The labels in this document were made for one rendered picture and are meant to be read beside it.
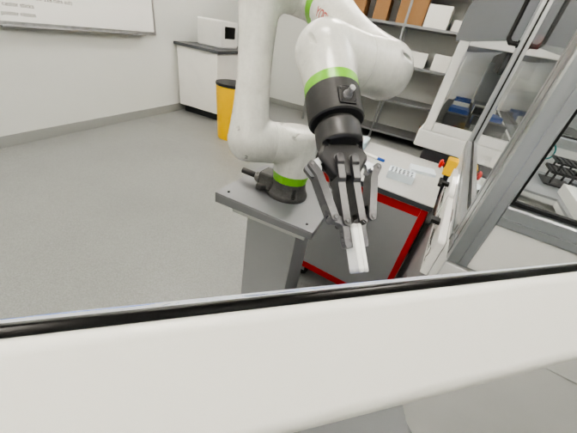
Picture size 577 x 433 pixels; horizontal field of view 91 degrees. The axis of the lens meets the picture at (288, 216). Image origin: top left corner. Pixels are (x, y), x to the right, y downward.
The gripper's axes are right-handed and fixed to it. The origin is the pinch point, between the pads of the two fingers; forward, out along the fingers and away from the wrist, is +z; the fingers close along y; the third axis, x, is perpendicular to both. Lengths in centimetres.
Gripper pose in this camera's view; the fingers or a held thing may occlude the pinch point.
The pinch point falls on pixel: (355, 248)
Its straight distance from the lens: 42.9
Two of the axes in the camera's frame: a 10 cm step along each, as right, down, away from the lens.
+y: 9.6, -0.2, 2.9
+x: -2.8, 2.6, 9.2
